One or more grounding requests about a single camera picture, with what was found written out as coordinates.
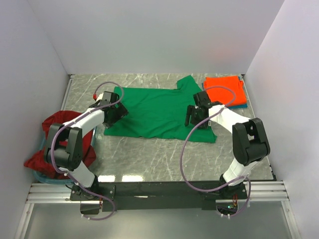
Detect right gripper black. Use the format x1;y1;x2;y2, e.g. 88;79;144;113
184;105;209;130

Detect green t shirt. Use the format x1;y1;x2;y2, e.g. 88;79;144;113
104;76;217;143

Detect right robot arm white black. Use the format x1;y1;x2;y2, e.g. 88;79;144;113
185;91;270;199

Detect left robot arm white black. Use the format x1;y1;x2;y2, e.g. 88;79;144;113
44;91;128;200

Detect folded orange t shirt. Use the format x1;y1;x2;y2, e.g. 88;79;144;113
204;76;247;107

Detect folded blue t shirt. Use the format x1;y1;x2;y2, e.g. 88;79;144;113
201;76;249;109

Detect dark red t shirt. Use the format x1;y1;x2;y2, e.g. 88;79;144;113
23;111;97;179

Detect black base crossbar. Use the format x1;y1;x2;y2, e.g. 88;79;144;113
69;181;250;215

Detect clear blue plastic bin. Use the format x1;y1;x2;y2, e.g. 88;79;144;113
32;127;97;185

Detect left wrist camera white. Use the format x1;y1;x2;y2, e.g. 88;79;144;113
93;93;104;102

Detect aluminium rail frame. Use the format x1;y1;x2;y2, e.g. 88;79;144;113
15;181;301;239

